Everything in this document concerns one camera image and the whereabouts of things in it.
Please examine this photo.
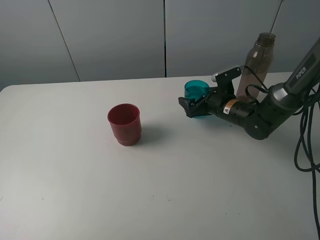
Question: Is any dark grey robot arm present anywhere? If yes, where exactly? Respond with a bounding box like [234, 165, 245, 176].
[178, 41, 320, 140]

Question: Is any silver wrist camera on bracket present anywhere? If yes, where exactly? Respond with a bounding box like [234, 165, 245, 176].
[211, 66, 245, 95]

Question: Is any teal transparent plastic cup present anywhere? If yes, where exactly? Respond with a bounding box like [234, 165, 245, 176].
[183, 80, 211, 113]

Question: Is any red plastic cup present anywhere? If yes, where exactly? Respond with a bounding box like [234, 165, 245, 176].
[107, 103, 142, 146]

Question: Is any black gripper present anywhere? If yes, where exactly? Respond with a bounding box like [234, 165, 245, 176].
[178, 91, 238, 120]

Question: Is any smoky transparent water bottle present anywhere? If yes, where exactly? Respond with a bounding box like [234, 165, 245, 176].
[236, 32, 276, 102]

